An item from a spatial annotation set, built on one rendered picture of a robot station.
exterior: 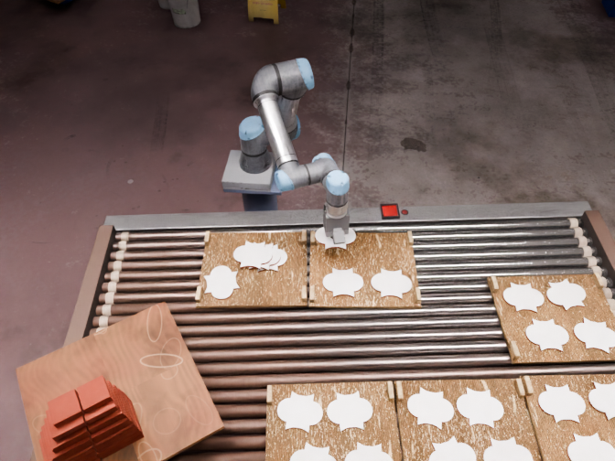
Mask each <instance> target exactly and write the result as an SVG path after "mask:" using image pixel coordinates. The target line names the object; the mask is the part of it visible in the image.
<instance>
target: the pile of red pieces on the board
mask: <svg viewBox="0 0 615 461"><path fill-rule="evenodd" d="M76 389H77V391H76V390H75V389H73V390H71V391H68V392H66V393H64V394H62V395H60V396H59V397H57V398H55V399H53V400H51V401H49V402H48V406H49V409H48V410H46V415H47V417H46V418H44V422H45V424H44V425H43V426H41V430H42V431H41V432H40V436H41V439H39V443H40V447H41V451H42V455H43V458H44V461H101V458H102V459H104V458H106V457H107V456H109V455H111V454H113V453H115V452H117V451H119V450H121V449H123V448H124V447H126V446H128V445H130V444H132V443H134V442H136V441H138V440H139V439H141V438H143V437H144V434H143V431H142V429H141V426H140V423H139V421H138V419H137V416H136V413H135V409H134V406H133V404H132V401H131V400H130V399H129V398H128V396H127V395H125V393H124V392H123V391H121V390H120V389H119V388H117V387H116V386H115V385H114V384H113V385H112V384H111V383H110V381H109V380H108V381H107V380H106V379H105V378H104V376H103V375H102V376H100V377H98V378H96V379H94V380H92V381H89V382H87V383H85V384H83V385H81V386H80V387H78V388H76Z"/></svg>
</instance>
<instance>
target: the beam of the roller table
mask: <svg viewBox="0 0 615 461"><path fill-rule="evenodd" d="M398 208H399V213H400V219H399V220H382V215H381V210H380V208H358V209H348V211H349V213H350V224H349V226H355V225H385V224H416V223H446V222H476V221H506V220H565V219H568V218H576V219H580V218H581V216H582V215H583V213H584V211H585V210H592V209H591V207H590V206H589V204H588V202H587V201H571V202H541V203H511V204H480V205H450V206H419V207H398ZM403 209H406V210H408V214H407V215H403V214H402V213H401V211H402V210H403ZM104 225H114V227H115V230H116V232H123V231H130V232H145V231H205V230H235V229H265V228H295V227H324V226H323V209H299V210H268V211H237V212H207V213H177V214H146V215H115V216H106V219H105V222H104Z"/></svg>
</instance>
